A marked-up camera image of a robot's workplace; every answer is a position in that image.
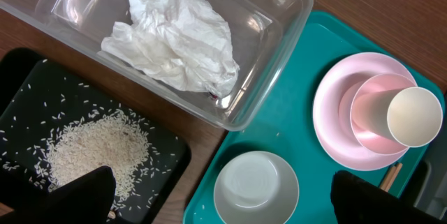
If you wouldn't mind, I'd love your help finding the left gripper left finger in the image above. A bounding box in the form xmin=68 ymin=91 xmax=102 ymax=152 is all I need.
xmin=1 ymin=166 xmax=116 ymax=224

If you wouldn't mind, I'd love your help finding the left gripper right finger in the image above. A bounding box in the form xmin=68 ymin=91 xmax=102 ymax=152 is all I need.
xmin=330 ymin=170 xmax=444 ymax=224

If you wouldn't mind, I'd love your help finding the white rice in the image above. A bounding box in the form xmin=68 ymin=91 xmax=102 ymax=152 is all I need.
xmin=0 ymin=59 xmax=177 ymax=214

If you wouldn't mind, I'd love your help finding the grey bowl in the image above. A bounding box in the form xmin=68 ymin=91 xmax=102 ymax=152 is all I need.
xmin=213 ymin=151 xmax=300 ymax=224

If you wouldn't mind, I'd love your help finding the red snack wrapper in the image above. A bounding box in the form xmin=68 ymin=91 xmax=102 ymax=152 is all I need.
xmin=209 ymin=93 xmax=218 ymax=100

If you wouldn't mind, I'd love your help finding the white napkin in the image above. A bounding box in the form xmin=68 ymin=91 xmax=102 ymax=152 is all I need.
xmin=101 ymin=0 xmax=240 ymax=97

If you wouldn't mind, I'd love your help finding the cream paper cup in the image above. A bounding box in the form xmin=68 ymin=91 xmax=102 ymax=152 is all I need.
xmin=351 ymin=87 xmax=443 ymax=147

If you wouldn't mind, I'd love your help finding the black plastic tray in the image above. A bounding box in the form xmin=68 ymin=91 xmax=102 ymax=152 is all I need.
xmin=1 ymin=48 xmax=191 ymax=223

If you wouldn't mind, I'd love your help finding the small pink bowl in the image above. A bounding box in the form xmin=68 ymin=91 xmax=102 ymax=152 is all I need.
xmin=349 ymin=73 xmax=416 ymax=156

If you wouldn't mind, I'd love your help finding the teal plastic tray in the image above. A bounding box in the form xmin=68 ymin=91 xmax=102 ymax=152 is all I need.
xmin=182 ymin=10 xmax=447 ymax=224

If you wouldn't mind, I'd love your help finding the large pink plate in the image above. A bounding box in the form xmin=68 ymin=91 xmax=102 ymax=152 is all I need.
xmin=312 ymin=52 xmax=416 ymax=171

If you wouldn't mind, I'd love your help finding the clear plastic bin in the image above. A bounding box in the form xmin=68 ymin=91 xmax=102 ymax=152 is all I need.
xmin=1 ymin=0 xmax=314 ymax=130

